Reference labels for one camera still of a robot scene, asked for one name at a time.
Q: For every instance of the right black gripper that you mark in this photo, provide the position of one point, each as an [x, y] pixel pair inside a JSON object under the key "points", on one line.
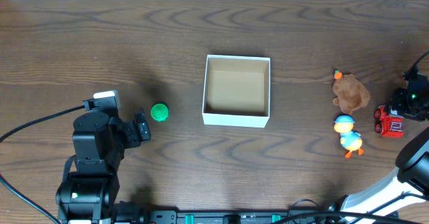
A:
{"points": [[399, 100]]}

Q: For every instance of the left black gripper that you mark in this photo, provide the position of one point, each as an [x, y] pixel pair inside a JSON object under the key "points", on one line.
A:
{"points": [[135, 130]]}

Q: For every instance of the green round toy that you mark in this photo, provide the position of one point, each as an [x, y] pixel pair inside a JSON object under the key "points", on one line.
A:
{"points": [[160, 112]]}

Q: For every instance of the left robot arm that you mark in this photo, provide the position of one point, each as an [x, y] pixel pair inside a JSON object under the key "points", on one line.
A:
{"points": [[100, 140]]}

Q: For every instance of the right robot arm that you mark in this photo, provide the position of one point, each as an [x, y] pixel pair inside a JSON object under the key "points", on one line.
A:
{"points": [[408, 182]]}

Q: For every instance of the white cardboard box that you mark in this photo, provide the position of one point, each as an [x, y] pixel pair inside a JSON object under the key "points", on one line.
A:
{"points": [[237, 91]]}

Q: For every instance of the brown plush toy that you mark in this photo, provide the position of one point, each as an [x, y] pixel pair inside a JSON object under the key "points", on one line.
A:
{"points": [[350, 93]]}

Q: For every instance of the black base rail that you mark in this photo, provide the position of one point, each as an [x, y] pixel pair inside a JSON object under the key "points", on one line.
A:
{"points": [[207, 217]]}

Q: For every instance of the duck toy with blue hat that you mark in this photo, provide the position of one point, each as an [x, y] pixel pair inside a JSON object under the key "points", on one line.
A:
{"points": [[349, 139]]}

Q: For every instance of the red toy truck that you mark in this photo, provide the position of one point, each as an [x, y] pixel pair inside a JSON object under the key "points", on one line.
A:
{"points": [[387, 124]]}

